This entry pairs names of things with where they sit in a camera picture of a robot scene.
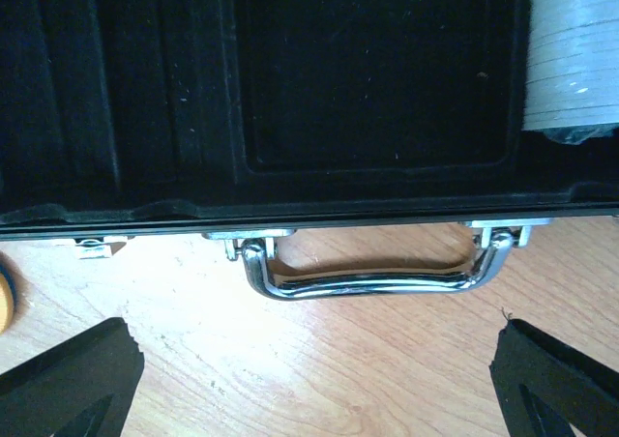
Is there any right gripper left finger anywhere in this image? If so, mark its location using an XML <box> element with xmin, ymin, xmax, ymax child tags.
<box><xmin>1</xmin><ymin>317</ymin><xmax>144</xmax><ymax>436</ymax></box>

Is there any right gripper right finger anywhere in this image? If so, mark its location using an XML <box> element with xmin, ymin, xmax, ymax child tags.
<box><xmin>489</xmin><ymin>319</ymin><xmax>618</xmax><ymax>436</ymax></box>

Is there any white poker chip stack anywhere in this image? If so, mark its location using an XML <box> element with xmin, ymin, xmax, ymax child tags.
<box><xmin>523</xmin><ymin>0</ymin><xmax>618</xmax><ymax>145</ymax></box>

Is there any black poker set case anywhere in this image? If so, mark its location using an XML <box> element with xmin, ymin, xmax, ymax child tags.
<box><xmin>1</xmin><ymin>0</ymin><xmax>618</xmax><ymax>301</ymax></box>

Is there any orange dealer button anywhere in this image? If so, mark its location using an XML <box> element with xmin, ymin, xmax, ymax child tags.
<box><xmin>0</xmin><ymin>263</ymin><xmax>17</xmax><ymax>334</ymax></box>

